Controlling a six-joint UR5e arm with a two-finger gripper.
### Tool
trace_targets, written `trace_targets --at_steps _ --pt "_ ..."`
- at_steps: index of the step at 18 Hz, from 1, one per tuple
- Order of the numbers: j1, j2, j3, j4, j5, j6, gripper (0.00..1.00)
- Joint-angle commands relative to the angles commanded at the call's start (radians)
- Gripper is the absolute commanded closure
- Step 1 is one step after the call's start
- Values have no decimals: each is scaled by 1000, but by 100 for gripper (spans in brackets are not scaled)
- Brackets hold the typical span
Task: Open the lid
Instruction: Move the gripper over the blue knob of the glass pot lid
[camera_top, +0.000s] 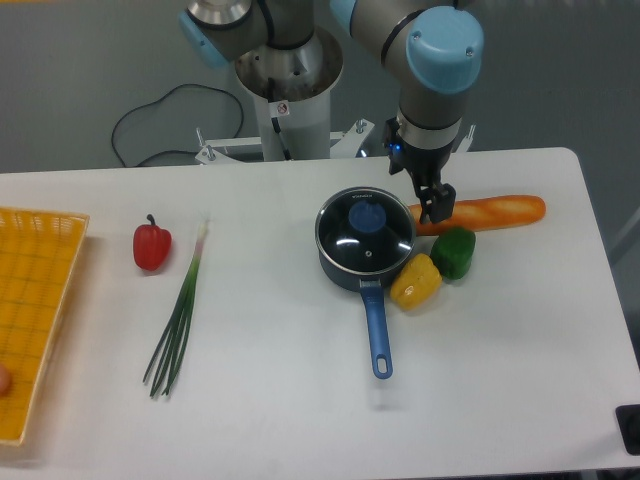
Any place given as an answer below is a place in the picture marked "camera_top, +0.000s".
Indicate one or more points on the dark blue saucepan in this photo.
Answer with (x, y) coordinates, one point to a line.
(371, 288)

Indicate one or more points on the green scallion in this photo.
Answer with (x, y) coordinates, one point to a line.
(165, 364)

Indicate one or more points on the yellow bell pepper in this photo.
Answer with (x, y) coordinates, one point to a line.
(418, 281)

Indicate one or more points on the green bell pepper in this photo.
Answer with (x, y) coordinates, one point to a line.
(452, 252)

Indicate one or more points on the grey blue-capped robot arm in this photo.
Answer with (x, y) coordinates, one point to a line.
(432, 48)

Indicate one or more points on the white metal base frame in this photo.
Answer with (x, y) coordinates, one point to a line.
(240, 147)

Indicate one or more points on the glass lid with blue knob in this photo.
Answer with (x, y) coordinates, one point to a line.
(365, 230)

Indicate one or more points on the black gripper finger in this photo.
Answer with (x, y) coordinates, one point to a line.
(442, 197)
(425, 196)

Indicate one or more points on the orange baguette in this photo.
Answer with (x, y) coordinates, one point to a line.
(493, 213)

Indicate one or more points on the yellow woven basket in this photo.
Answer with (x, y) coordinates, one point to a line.
(39, 252)

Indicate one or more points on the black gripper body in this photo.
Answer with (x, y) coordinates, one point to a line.
(422, 153)

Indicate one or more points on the red bell pepper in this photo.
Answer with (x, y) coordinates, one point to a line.
(151, 245)

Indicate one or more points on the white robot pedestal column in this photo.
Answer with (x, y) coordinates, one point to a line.
(291, 94)

